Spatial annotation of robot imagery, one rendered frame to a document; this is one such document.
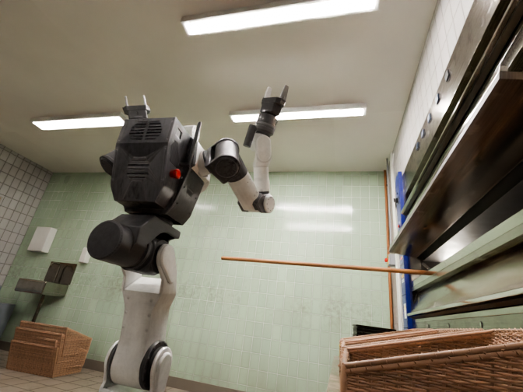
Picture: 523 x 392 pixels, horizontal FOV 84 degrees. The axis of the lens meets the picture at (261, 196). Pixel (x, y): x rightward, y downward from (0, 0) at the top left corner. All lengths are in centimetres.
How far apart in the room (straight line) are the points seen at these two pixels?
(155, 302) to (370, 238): 277
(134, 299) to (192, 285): 268
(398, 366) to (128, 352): 79
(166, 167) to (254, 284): 266
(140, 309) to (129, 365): 16
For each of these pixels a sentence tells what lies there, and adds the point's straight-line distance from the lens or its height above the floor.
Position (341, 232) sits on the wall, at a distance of 348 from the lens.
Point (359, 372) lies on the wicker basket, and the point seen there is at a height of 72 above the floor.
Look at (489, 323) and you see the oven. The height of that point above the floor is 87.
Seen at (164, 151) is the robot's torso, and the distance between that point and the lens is 98.
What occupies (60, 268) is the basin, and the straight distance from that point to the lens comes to 503.
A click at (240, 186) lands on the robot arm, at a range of 112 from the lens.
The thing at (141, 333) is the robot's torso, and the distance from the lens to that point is 110.
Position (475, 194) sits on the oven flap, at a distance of 147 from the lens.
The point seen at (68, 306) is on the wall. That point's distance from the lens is 478.
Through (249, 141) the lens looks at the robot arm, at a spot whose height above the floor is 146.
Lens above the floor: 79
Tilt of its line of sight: 23 degrees up
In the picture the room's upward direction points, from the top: 8 degrees clockwise
